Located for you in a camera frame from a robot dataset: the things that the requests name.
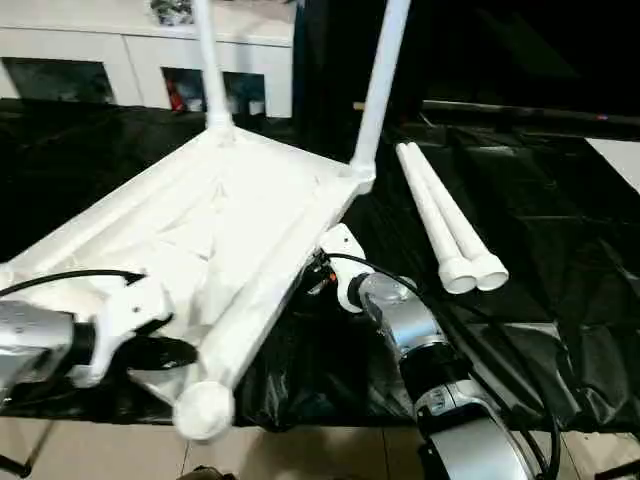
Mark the white plastic table top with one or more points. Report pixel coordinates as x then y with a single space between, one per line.
225 210

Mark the white plastic table leg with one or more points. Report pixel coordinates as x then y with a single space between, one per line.
435 220
380 90
212 65
465 220

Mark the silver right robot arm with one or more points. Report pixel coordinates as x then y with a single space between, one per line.
425 330

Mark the black plastic mat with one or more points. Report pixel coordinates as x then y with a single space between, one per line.
500 350

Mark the red carton behind glass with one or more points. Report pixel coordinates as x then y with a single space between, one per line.
176 97

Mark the white glass-door cabinet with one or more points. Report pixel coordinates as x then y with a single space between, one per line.
75 45

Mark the grey object on cabinet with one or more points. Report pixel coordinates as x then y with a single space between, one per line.
172 10

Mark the white flat board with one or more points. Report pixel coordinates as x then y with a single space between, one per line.
617 160

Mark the black tripod stand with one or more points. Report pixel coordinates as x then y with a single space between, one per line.
620 472

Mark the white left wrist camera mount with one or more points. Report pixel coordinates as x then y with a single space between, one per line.
130 310

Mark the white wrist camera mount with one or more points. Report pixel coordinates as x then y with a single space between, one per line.
130 310
345 250

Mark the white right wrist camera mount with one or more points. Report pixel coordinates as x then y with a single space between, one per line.
345 250

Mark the black folding table frame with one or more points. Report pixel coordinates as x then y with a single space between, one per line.
25 460

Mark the blue vertical post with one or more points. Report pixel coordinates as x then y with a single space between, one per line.
299 55

